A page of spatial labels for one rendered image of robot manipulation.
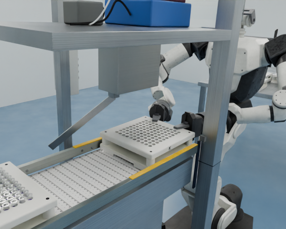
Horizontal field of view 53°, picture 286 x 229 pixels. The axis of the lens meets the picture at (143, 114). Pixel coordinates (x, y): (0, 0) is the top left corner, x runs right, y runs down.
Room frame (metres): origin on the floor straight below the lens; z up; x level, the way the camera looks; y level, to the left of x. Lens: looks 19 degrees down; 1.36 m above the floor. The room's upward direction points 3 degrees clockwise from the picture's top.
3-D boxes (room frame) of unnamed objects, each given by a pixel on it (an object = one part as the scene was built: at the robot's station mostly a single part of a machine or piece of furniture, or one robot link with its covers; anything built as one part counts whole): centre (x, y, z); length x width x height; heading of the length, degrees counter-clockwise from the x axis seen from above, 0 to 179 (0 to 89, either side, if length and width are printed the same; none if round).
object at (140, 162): (0.96, -0.02, 0.91); 0.24 x 0.24 x 0.02; 49
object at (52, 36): (0.83, 0.09, 1.31); 0.62 x 0.38 x 0.04; 139
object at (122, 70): (1.07, 0.06, 1.20); 0.22 x 0.11 x 0.20; 139
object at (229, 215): (1.44, -0.45, 0.28); 0.21 x 0.20 x 0.13; 139
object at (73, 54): (1.70, 0.47, 1.03); 0.17 x 0.06 x 0.26; 49
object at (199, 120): (1.08, -0.22, 0.96); 0.12 x 0.10 x 0.13; 131
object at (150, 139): (0.96, -0.02, 0.96); 0.25 x 0.24 x 0.02; 49
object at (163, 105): (1.18, -0.06, 0.96); 0.12 x 0.10 x 0.13; 171
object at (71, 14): (0.83, 0.17, 1.36); 0.10 x 0.07 x 0.06; 139
